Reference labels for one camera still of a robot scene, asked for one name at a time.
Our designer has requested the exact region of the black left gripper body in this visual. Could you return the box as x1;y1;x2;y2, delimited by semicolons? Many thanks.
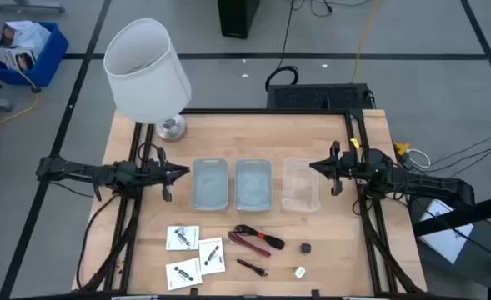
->
151;154;176;203

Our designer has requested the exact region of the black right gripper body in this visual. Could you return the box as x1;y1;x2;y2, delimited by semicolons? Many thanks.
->
329;140;359;197

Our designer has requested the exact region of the white and green acer box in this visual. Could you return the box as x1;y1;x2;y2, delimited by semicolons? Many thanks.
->
198;237;227;276
164;257;203;291
165;225;201;252

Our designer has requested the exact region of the black cable bundle red strap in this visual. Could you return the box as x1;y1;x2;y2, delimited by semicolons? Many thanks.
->
232;223;287;251

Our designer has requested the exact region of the clear plastic bin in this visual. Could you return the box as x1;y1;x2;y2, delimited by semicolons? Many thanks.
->
281;157;323;213

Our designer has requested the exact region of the grey plastic bin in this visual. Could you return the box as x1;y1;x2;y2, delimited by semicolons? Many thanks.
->
189;157;230;212
233;157;274;213

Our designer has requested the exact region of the yellow connector plug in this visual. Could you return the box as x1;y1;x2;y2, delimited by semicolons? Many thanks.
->
393;141;412;157

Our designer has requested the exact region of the black computer case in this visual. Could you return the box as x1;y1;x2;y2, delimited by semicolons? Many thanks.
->
265;82;377;112

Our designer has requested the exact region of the white shade table lamp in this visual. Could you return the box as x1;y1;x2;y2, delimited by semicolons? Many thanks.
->
103;17;193;143

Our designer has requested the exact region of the black metal beam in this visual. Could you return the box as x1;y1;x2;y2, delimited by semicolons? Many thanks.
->
411;191;491;238

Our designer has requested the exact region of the white cardboard box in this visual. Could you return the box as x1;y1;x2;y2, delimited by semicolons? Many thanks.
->
418;198;475;265

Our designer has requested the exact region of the blue plastic crate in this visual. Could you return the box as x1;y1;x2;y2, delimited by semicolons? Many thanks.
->
0;21;70;88

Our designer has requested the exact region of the black tower case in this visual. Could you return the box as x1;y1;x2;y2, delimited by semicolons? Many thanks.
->
217;0;261;40

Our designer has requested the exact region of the white paper bag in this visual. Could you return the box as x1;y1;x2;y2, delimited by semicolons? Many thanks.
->
0;19;52;53

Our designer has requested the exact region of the black aluminium table frame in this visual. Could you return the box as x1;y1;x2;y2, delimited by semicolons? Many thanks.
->
78;107;428;300

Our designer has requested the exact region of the white cable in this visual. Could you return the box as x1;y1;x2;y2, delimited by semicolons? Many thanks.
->
406;147;432;169

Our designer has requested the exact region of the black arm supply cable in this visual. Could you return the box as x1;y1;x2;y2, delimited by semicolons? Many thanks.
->
75;192;119;292

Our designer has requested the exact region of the yellow hanging cable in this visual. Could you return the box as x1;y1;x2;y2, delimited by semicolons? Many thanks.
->
350;0;383;84

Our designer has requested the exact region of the black floor cable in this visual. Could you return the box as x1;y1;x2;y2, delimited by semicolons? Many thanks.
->
430;129;491;179

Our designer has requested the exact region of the black hanging cable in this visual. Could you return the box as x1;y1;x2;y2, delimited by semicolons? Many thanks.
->
263;0;300;93

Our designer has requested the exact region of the yellow floor cable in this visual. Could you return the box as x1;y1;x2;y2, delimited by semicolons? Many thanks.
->
0;35;42;132

